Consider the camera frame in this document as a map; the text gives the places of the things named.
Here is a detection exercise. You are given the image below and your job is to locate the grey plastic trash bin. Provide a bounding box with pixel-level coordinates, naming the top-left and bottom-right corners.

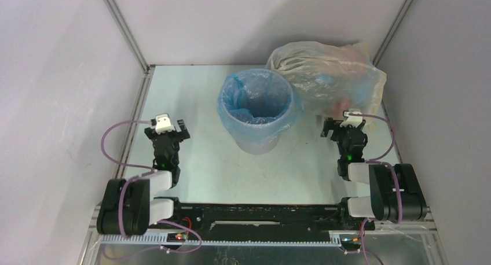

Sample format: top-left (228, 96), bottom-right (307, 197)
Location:
top-left (234, 134), bottom-right (281, 155)

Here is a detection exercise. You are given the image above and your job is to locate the blue plastic trash bag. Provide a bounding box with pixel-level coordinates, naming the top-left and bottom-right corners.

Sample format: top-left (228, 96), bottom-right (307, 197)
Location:
top-left (217, 68), bottom-right (304, 146)

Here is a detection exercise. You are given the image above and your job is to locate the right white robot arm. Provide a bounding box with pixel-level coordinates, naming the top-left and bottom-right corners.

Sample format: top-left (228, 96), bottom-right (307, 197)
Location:
top-left (321, 113), bottom-right (427, 229)

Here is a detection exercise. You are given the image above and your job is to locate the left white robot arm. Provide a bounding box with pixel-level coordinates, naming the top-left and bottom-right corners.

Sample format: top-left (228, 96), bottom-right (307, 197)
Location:
top-left (96, 113), bottom-right (190, 238)

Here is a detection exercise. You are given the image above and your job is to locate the clear full trash bag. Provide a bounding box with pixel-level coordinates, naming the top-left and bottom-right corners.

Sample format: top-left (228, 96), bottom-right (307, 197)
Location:
top-left (266, 41), bottom-right (387, 119)

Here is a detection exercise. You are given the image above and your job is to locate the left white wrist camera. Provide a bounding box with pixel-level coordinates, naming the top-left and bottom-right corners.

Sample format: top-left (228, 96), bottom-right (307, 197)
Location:
top-left (151, 113), bottom-right (175, 134)

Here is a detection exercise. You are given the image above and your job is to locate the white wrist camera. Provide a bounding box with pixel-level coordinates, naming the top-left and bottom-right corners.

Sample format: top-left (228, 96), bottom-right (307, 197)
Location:
top-left (151, 113), bottom-right (175, 134)
top-left (340, 109), bottom-right (364, 128)

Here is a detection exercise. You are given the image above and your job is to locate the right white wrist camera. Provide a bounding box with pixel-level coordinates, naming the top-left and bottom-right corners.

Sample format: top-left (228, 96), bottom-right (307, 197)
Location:
top-left (340, 109), bottom-right (364, 128)

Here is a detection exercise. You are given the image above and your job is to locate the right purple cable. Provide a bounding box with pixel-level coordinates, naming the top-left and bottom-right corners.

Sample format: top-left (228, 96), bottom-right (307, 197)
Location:
top-left (346, 112), bottom-right (404, 265)

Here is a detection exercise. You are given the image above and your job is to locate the left aluminium frame post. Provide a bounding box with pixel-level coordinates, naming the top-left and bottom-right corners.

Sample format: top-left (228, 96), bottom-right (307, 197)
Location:
top-left (96, 0), bottom-right (151, 73)

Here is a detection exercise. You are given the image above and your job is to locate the aluminium frame post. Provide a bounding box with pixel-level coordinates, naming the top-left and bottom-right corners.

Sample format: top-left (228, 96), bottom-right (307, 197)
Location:
top-left (373, 0), bottom-right (415, 66)
top-left (96, 0), bottom-right (151, 73)

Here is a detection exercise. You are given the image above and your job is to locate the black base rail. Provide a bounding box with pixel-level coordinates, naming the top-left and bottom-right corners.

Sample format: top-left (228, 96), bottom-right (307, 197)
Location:
top-left (169, 203), bottom-right (363, 241)

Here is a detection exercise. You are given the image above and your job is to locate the grey toothed cable duct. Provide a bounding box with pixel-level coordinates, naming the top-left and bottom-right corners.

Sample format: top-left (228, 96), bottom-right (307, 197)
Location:
top-left (99, 233), bottom-right (360, 247)

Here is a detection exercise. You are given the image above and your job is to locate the right aluminium frame post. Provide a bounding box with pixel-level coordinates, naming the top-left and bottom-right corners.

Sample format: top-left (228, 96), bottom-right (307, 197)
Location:
top-left (373, 0), bottom-right (415, 66)

